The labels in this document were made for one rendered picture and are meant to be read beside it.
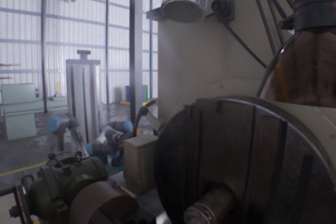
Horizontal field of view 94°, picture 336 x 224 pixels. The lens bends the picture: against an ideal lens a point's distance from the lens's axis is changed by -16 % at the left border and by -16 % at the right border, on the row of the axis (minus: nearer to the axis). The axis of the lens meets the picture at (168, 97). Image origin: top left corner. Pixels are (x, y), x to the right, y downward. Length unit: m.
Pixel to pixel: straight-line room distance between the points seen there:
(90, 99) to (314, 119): 1.82
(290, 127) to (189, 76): 0.38
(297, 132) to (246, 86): 0.19
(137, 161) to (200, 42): 0.53
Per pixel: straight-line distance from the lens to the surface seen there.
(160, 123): 0.73
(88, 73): 1.96
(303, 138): 0.45
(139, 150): 0.79
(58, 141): 1.61
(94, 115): 2.01
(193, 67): 0.65
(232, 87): 0.56
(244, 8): 0.60
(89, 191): 0.61
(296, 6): 0.26
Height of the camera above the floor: 1.63
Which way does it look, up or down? 7 degrees down
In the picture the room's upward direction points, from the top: straight up
